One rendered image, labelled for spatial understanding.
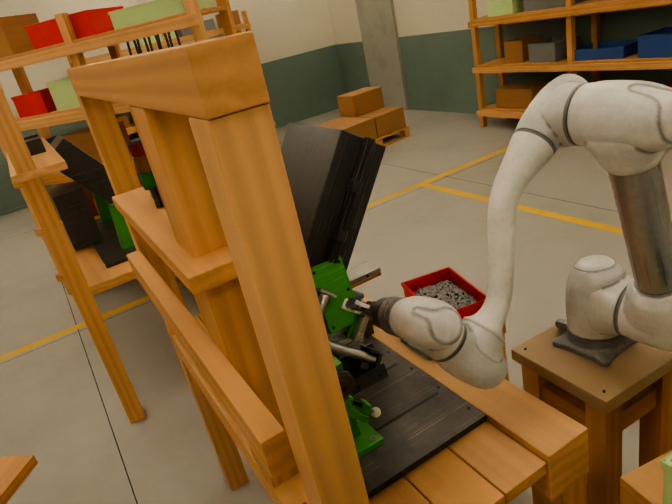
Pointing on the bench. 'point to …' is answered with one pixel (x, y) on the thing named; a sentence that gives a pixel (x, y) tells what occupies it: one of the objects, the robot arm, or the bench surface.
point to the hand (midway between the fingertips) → (352, 305)
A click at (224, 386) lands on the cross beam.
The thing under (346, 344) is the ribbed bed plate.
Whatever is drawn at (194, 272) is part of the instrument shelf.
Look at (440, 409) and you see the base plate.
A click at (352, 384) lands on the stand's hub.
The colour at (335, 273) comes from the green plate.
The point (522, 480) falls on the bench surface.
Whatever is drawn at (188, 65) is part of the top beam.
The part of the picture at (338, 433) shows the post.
